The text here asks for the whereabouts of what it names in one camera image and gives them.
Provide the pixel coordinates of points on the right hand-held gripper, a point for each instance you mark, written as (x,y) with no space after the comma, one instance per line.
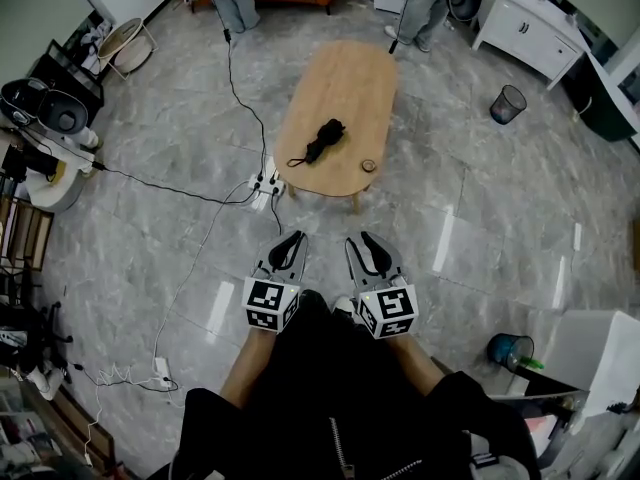
(392,308)

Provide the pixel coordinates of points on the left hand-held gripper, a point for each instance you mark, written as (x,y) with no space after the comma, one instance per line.
(262,300)

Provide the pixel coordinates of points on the black umbrella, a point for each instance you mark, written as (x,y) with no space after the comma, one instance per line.
(325,138)

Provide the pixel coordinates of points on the person's right forearm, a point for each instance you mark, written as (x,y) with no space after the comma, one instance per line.
(417,368)

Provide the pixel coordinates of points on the person's left forearm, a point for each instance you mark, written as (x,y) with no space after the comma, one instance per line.
(250,363)

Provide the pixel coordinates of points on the person's right shoe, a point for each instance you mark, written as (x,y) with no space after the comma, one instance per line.
(345,304)

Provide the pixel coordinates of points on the white power strip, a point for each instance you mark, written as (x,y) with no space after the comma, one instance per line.
(265,184)
(162,370)

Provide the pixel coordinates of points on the brown tape roll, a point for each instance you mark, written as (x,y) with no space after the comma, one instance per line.
(369,166)

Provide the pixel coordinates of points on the person's black jacket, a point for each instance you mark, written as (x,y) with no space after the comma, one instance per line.
(325,398)

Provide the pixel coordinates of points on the blue wastebasket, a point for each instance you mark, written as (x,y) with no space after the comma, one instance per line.
(505,350)

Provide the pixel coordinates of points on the oval wooden table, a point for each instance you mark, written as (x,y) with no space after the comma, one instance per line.
(345,93)

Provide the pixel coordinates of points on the white round chair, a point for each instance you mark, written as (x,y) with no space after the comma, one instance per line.
(60,188)

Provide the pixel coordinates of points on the white box appliance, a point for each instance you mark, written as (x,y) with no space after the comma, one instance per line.
(595,353)

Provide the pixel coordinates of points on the black office chair base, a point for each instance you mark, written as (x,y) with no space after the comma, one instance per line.
(45,338)

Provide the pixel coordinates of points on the wooden frames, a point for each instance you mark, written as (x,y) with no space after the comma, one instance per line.
(27,233)

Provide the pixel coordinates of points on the low wooden shelf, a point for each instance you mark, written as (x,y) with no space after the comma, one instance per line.
(85,428)

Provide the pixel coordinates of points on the black backpack rig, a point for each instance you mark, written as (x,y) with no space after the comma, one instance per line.
(60,113)

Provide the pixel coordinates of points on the white cabinet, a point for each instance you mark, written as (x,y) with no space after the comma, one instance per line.
(525,28)

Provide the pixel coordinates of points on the black picture frame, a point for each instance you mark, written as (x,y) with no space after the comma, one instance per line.
(70,73)

